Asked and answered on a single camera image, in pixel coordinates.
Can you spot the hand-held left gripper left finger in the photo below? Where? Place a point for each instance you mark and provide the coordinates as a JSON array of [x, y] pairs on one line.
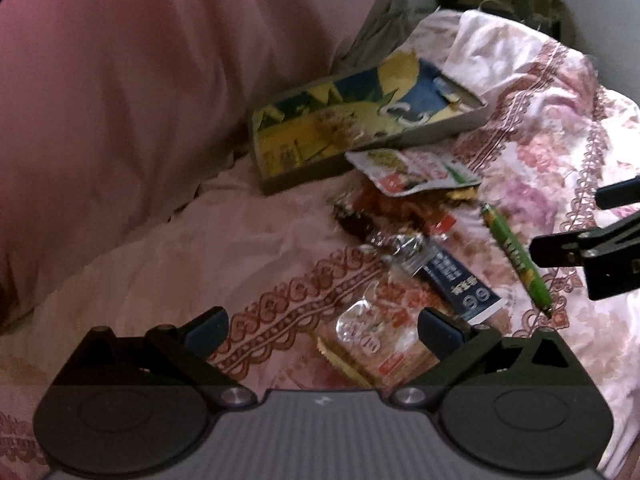
[[207, 332]]

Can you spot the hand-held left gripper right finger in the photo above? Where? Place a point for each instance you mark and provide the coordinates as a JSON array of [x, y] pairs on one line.
[[442, 337]]

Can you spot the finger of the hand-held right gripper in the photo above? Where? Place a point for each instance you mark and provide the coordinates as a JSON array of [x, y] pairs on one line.
[[555, 252], [617, 194]]

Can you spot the dark blue snack packet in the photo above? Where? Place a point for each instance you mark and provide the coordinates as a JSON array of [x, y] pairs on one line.
[[450, 275]]

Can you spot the clear cake packet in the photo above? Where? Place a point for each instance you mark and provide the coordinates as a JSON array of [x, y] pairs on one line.
[[375, 335]]

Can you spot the gold snack packet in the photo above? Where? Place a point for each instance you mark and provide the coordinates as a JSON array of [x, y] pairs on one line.
[[457, 194]]

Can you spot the orange snack packet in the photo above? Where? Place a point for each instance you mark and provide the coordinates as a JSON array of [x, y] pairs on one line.
[[395, 210]]

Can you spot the white snack packet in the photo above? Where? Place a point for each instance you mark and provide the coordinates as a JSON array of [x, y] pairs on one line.
[[415, 167]]

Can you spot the printed cardboard box tray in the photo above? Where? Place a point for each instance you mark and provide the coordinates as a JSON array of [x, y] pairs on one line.
[[320, 125]]

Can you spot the floral pink blanket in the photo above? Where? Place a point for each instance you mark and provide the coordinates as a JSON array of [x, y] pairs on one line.
[[550, 135]]

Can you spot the pink pillow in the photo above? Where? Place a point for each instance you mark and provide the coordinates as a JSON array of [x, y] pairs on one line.
[[125, 90]]

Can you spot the grey-green cloth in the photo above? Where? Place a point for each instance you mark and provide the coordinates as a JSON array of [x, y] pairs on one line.
[[370, 30]]

